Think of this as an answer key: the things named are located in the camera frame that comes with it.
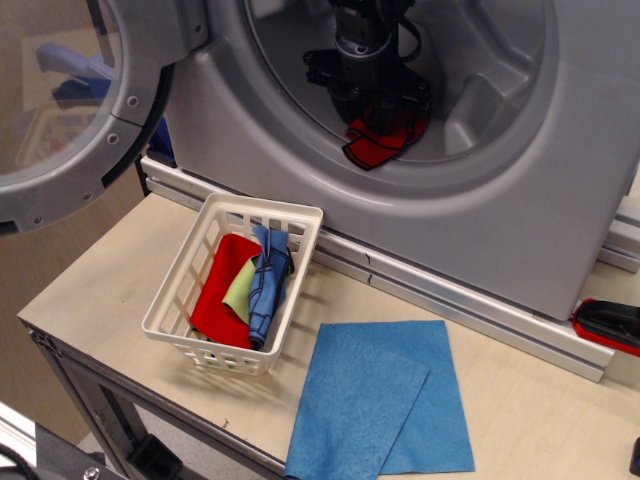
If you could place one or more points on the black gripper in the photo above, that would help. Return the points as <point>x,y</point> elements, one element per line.
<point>357,75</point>

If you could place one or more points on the red toy shirt black trim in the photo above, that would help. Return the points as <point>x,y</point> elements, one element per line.
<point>368,149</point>

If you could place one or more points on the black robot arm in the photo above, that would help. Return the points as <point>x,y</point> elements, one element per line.
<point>369,22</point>

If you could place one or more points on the grey toy washing machine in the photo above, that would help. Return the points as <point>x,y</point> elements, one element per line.
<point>532,143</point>

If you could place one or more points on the white plastic laundry basket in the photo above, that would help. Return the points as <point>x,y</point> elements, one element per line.
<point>169,317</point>

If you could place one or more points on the blue toy jeans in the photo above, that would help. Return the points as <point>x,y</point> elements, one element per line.
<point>268,289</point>

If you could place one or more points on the light green cloth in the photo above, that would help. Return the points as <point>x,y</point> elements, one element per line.
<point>237,296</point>

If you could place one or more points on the plain red cloth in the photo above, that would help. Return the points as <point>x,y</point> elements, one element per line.
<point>211,317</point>

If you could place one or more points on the blue clamp behind door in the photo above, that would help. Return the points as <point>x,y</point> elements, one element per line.
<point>87,79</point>

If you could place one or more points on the blue folded cloth sheet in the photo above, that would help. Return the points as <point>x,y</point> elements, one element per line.
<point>380,399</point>

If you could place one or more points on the round transparent washer door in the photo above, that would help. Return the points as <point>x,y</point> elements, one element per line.
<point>57,157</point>

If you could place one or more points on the red black clamp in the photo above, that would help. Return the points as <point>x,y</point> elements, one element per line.
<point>611,324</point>

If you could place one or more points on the grey base with bolt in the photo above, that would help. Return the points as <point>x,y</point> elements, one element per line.
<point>47,456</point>

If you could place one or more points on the aluminium extrusion rail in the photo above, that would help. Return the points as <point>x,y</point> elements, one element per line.
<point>553,341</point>

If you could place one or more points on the metal table frame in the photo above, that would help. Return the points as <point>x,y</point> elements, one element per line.
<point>109,403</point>

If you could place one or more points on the black bracket under table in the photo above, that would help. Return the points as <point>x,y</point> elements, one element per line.
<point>154,460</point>

